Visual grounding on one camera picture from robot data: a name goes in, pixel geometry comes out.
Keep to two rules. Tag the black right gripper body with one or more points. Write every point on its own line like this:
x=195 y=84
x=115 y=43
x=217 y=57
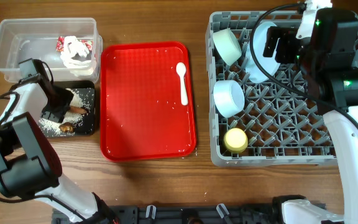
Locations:
x=287 y=51

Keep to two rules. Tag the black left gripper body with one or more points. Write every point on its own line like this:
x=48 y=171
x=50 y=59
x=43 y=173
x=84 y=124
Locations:
x=59 y=104

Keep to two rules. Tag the brown carrot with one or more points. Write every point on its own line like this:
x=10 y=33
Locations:
x=77 y=110

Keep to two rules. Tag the light blue plate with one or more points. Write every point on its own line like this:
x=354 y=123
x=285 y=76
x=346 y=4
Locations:
x=268 y=63

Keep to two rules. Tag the small light blue bowl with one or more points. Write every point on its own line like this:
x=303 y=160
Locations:
x=228 y=97

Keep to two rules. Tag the yellow plastic cup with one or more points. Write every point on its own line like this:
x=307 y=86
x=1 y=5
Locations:
x=235 y=140

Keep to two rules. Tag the white plastic spoon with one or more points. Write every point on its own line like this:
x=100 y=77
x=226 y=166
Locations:
x=181 y=71

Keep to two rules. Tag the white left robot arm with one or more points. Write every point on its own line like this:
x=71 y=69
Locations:
x=30 y=168

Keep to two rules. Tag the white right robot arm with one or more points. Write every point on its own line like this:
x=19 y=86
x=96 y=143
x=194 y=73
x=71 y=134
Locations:
x=325 y=48

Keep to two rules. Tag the black waste bin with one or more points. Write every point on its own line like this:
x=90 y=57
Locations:
x=76 y=84

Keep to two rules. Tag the grey dishwasher rack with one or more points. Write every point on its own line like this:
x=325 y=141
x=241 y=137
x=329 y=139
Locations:
x=282 y=127

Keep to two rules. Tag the brown food scrap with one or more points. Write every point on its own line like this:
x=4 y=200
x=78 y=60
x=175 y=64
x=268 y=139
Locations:
x=66 y=127

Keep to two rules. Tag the clear plastic bin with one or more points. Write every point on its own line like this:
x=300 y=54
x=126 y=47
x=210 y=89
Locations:
x=36 y=38

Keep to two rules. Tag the crumpled white tissue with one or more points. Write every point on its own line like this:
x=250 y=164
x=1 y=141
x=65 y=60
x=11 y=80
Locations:
x=74 y=55

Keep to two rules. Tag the red patterned wrapper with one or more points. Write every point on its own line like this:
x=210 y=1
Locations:
x=61 y=40

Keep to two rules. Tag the red plastic tray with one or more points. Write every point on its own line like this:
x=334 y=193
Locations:
x=141 y=113

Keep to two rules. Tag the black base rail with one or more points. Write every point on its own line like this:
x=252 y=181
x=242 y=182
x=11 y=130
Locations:
x=253 y=213

